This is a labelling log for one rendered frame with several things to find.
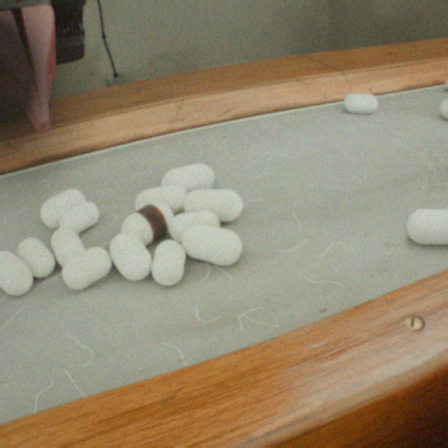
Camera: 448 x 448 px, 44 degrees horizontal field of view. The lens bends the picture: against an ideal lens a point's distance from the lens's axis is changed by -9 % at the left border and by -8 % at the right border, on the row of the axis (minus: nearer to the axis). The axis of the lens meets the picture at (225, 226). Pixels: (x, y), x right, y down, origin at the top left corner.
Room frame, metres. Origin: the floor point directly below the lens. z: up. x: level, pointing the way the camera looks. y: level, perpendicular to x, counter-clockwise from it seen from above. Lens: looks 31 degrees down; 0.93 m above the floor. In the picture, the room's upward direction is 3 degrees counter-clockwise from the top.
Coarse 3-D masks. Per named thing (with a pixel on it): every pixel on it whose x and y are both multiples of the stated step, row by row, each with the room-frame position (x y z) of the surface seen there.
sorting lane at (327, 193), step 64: (256, 128) 0.50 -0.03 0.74; (320, 128) 0.49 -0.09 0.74; (384, 128) 0.49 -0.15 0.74; (0, 192) 0.40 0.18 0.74; (128, 192) 0.38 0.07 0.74; (256, 192) 0.37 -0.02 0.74; (320, 192) 0.37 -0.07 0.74; (384, 192) 0.36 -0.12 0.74; (256, 256) 0.29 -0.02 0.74; (320, 256) 0.29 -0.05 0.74; (384, 256) 0.28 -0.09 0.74; (0, 320) 0.24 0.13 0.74; (64, 320) 0.24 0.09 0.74; (128, 320) 0.24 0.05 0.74; (192, 320) 0.23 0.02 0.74; (256, 320) 0.23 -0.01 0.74; (0, 384) 0.19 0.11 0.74; (64, 384) 0.19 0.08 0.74
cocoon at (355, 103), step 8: (352, 96) 0.53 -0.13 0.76; (360, 96) 0.53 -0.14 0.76; (368, 96) 0.53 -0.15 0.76; (352, 104) 0.53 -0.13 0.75; (360, 104) 0.52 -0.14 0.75; (368, 104) 0.52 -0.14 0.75; (376, 104) 0.53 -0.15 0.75; (352, 112) 0.53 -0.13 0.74; (360, 112) 0.53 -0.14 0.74; (368, 112) 0.53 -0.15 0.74
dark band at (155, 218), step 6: (150, 204) 0.32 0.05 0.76; (138, 210) 0.32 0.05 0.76; (144, 210) 0.31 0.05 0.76; (150, 210) 0.31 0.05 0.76; (156, 210) 0.32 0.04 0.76; (144, 216) 0.31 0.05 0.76; (150, 216) 0.31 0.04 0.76; (156, 216) 0.31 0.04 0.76; (162, 216) 0.31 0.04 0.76; (150, 222) 0.31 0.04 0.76; (156, 222) 0.31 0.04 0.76; (162, 222) 0.31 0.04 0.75; (150, 228) 0.30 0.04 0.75; (156, 228) 0.31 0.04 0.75; (162, 228) 0.31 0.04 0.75; (156, 234) 0.31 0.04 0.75; (162, 234) 0.31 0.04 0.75
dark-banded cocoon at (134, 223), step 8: (160, 208) 0.32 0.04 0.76; (168, 208) 0.32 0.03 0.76; (128, 216) 0.31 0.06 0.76; (136, 216) 0.31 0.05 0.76; (168, 216) 0.32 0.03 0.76; (128, 224) 0.30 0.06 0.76; (136, 224) 0.30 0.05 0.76; (144, 224) 0.30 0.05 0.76; (168, 224) 0.31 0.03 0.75; (128, 232) 0.30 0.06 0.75; (136, 232) 0.30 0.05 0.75; (144, 232) 0.30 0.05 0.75; (144, 240) 0.30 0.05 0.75; (152, 240) 0.31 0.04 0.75
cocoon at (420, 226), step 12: (420, 216) 0.29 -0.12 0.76; (432, 216) 0.29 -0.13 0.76; (444, 216) 0.29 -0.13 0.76; (408, 228) 0.29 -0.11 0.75; (420, 228) 0.29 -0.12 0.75; (432, 228) 0.28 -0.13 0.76; (444, 228) 0.28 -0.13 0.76; (420, 240) 0.29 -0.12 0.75; (432, 240) 0.28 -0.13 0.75; (444, 240) 0.28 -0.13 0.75
